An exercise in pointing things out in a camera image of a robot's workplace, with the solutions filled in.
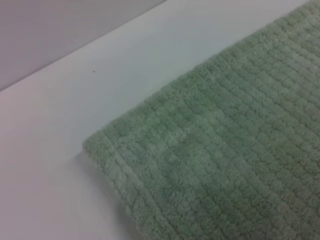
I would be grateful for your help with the green waffle-weave towel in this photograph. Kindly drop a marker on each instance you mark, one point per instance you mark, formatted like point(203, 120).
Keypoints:
point(212, 140)

